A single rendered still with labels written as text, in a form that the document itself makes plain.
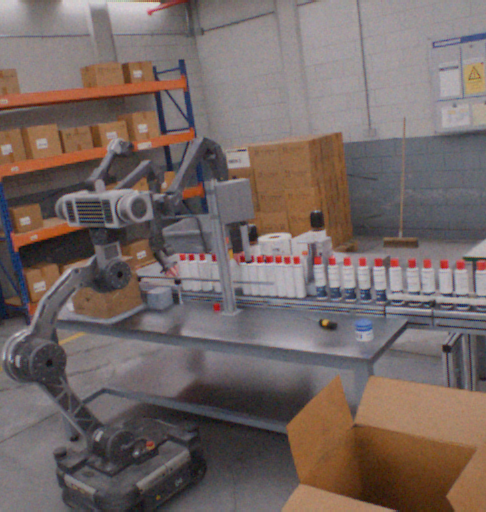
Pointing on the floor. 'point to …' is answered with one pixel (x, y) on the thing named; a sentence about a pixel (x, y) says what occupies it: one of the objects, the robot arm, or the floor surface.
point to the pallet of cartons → (297, 185)
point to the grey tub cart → (192, 234)
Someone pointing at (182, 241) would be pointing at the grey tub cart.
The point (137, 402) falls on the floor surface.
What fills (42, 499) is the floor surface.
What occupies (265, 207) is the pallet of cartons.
